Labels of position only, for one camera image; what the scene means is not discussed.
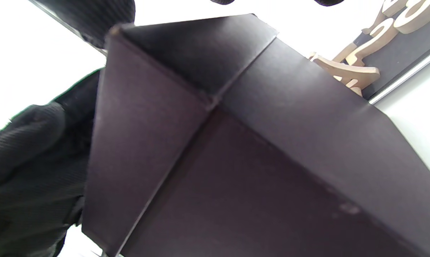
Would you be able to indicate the black felt drawer liner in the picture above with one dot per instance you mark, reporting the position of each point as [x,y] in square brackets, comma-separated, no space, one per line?
[411,50]

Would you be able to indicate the person's right hand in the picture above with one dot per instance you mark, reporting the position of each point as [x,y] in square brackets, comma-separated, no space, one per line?
[93,18]

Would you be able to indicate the clear acrylic drawer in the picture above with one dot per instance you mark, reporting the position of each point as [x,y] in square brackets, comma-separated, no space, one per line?
[406,76]

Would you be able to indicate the pile of wooden number blocks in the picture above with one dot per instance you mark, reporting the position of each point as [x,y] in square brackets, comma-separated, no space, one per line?
[343,69]

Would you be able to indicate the person's left hand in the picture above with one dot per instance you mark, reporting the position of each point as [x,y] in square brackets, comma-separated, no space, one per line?
[29,171]

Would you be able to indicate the black cardboard box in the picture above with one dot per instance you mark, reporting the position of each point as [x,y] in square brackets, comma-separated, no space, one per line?
[236,160]

